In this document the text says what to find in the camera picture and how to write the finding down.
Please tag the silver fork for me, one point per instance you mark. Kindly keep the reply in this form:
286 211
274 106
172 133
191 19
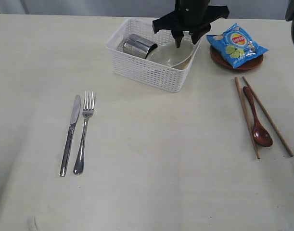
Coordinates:
87 112

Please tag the white ceramic bowl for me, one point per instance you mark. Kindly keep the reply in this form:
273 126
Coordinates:
171 56

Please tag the white perforated plastic basket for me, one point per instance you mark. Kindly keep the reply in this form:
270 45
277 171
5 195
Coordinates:
141 70

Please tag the silver foil packet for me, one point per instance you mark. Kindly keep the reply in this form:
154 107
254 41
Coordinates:
138 46

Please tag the blue chips bag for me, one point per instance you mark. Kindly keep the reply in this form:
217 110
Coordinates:
236 46

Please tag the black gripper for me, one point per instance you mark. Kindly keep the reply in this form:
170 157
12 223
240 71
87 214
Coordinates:
194 16

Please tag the silver table knife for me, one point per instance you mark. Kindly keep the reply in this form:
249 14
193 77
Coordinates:
72 125

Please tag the wooden chopstick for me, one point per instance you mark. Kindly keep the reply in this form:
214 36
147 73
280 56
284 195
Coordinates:
246 116
278 133

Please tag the dark red wooden spoon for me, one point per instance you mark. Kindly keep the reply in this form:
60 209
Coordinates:
260 134

